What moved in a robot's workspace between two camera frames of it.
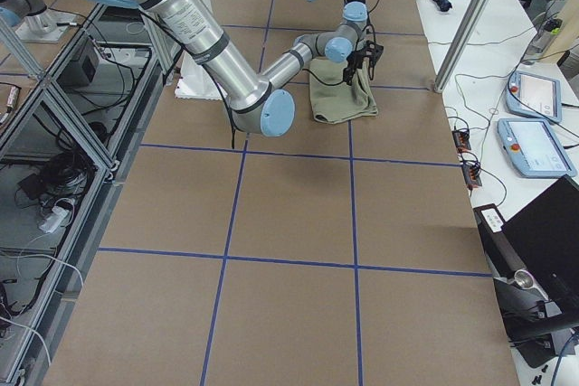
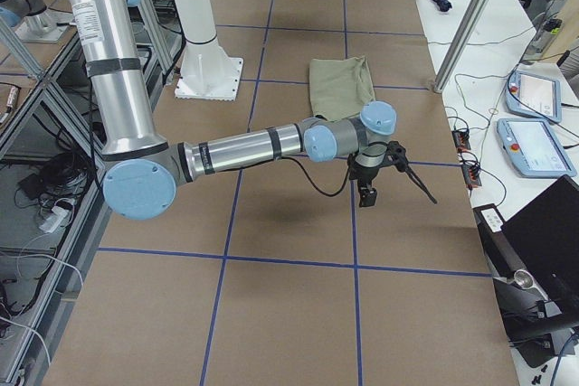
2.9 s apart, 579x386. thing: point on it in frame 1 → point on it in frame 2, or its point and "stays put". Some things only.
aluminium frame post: [471, 22] stays put
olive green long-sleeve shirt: [334, 99] stays put
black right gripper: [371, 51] → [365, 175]
